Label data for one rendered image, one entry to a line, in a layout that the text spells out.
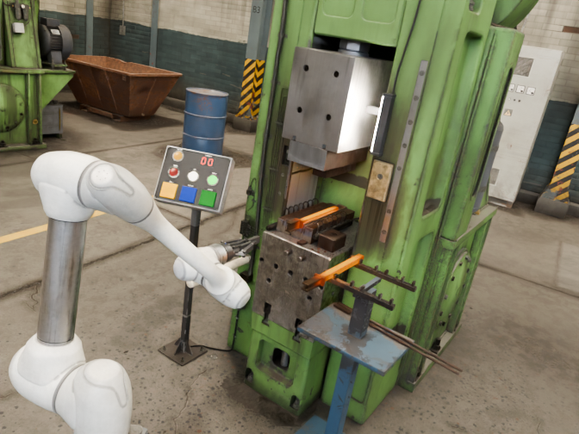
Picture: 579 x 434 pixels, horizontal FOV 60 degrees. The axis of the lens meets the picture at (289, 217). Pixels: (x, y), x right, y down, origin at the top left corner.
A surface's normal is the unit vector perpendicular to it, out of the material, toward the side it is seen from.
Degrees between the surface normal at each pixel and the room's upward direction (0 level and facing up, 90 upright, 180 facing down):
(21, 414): 0
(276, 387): 90
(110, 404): 75
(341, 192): 90
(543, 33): 92
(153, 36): 90
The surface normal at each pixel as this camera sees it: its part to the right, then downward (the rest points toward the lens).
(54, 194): -0.30, 0.28
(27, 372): -0.40, 0.07
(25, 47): 0.80, 0.14
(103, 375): 0.24, -0.90
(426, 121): -0.57, 0.21
